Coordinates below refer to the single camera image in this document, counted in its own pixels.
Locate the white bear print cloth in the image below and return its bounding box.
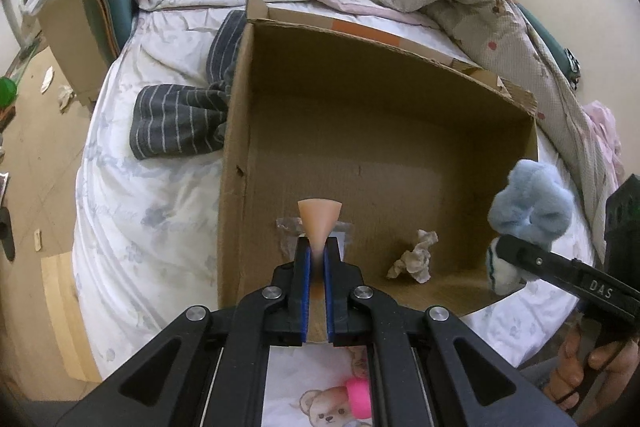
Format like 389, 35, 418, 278
264, 346, 375, 427

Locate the clear plastic tape scrap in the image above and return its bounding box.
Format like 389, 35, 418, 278
276, 217, 357, 259

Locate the crumpled paper ball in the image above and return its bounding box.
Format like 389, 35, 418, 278
386, 229, 440, 284

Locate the light blue fluffy sock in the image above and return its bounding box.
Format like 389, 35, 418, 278
486, 159, 574, 296

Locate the dark grey striped garment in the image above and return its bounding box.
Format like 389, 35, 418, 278
129, 9, 249, 161

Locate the black object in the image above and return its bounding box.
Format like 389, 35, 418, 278
0, 206, 17, 264

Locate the pink cloth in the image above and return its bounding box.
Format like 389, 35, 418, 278
582, 101, 622, 172

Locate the large brown cardboard box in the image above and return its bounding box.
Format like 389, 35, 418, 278
216, 0, 540, 344

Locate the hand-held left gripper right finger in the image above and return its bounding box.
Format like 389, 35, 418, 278
324, 237, 577, 427

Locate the white floral bed sheet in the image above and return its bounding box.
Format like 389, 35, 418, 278
73, 0, 596, 383

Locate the green plastic object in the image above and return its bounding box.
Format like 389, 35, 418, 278
0, 77, 19, 108

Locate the small brown cardboard box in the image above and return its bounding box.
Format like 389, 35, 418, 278
37, 0, 110, 108

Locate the pink tape roll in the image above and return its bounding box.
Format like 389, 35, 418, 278
344, 379, 374, 421

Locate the peach cone-shaped makeup sponge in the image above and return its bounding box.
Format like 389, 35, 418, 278
297, 198, 344, 295

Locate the person's right hand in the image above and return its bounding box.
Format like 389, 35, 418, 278
547, 324, 640, 418

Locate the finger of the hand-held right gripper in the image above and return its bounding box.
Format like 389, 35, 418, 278
497, 234, 630, 319

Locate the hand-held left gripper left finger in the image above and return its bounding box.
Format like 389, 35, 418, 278
55, 237, 311, 427

